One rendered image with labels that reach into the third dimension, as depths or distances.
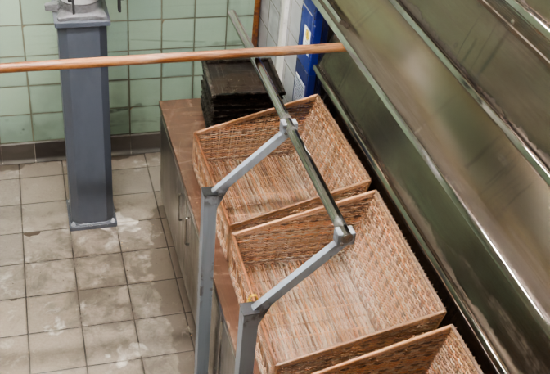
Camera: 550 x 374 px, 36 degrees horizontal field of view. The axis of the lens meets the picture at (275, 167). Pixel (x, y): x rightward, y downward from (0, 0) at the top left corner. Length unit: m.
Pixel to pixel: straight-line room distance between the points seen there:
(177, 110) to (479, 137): 1.68
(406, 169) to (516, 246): 0.69
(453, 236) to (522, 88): 0.53
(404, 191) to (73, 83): 1.47
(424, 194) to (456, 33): 0.50
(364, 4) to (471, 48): 0.70
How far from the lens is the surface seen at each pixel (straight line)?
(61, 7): 3.31
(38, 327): 3.41
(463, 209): 2.03
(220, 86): 3.25
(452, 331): 2.31
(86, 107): 3.46
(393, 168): 2.60
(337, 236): 2.01
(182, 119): 3.45
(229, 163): 3.20
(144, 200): 3.96
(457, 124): 2.21
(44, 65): 2.58
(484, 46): 2.11
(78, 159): 3.59
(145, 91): 4.11
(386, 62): 2.52
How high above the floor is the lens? 2.44
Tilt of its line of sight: 35 degrees down
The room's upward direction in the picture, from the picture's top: 6 degrees clockwise
